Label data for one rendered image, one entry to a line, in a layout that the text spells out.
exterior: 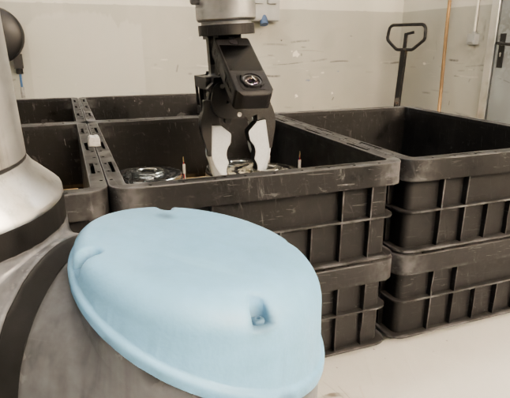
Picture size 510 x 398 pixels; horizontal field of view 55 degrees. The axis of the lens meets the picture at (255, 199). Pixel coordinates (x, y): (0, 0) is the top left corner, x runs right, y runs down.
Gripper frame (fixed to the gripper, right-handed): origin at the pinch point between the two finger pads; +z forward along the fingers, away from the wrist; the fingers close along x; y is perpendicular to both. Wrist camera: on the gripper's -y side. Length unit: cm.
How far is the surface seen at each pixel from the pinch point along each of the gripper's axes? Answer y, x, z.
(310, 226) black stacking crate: -19.0, -0.7, 0.1
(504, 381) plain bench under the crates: -28.3, -18.7, 18.2
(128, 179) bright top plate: 9.6, 14.0, 0.1
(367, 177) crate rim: -19.6, -6.9, -4.3
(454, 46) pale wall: 272, -277, -1
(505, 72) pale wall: 215, -275, 17
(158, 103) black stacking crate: 59, 0, -4
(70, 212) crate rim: -19.6, 21.3, -5.7
